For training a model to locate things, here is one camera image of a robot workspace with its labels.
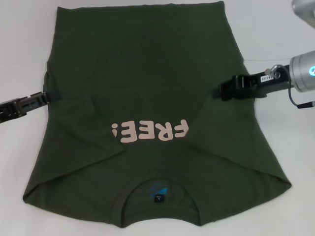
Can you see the dark green FREE print t-shirt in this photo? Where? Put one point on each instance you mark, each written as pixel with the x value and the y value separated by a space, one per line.
pixel 152 73

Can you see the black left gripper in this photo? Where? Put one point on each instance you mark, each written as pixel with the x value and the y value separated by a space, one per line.
pixel 8 109

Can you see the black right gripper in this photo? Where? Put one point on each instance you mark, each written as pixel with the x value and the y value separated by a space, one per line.
pixel 278 84

